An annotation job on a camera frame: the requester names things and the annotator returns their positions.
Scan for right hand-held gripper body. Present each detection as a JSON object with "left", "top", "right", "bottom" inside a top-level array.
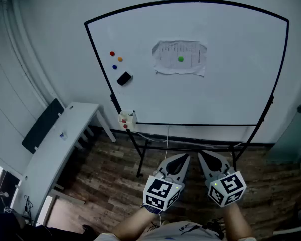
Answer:
[{"left": 207, "top": 166, "right": 247, "bottom": 208}]

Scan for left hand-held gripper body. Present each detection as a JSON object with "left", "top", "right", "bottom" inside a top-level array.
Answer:
[{"left": 142, "top": 168, "right": 186, "bottom": 212}]

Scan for white whiteboard with black frame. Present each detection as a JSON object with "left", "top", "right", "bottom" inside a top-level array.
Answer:
[{"left": 84, "top": 0, "right": 290, "bottom": 127}]

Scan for printed white paper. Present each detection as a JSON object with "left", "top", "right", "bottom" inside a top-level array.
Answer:
[{"left": 152, "top": 40, "right": 208, "bottom": 78}]

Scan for person's left forearm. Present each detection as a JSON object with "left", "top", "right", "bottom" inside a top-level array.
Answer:
[{"left": 112, "top": 206, "right": 162, "bottom": 241}]

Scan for person's right forearm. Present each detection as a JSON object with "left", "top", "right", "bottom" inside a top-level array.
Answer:
[{"left": 223, "top": 202, "right": 254, "bottom": 241}]

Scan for black whiteboard eraser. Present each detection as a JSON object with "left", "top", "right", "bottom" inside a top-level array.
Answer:
[{"left": 116, "top": 71, "right": 133, "bottom": 86}]

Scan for person's white shirt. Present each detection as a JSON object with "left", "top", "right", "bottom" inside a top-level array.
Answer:
[{"left": 95, "top": 221, "right": 257, "bottom": 241}]

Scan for white marker holder box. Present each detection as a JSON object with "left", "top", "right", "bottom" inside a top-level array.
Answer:
[{"left": 118, "top": 110, "right": 138, "bottom": 132}]

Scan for person's black shoe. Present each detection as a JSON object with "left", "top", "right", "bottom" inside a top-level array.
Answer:
[{"left": 82, "top": 224, "right": 99, "bottom": 236}]

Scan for white desk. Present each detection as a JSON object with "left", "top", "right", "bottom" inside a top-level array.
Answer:
[{"left": 11, "top": 101, "right": 116, "bottom": 227}]

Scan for black desk divider panel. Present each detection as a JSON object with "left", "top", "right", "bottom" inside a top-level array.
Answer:
[{"left": 22, "top": 98, "right": 65, "bottom": 155}]

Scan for white floor cable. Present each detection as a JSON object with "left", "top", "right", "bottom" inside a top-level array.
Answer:
[{"left": 134, "top": 126, "right": 246, "bottom": 160}]

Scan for black cables under desk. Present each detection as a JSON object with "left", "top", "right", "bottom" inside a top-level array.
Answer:
[{"left": 22, "top": 194, "right": 35, "bottom": 223}]

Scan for white wall conduit pipes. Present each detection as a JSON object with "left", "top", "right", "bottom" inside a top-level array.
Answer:
[{"left": 0, "top": 0, "right": 65, "bottom": 109}]

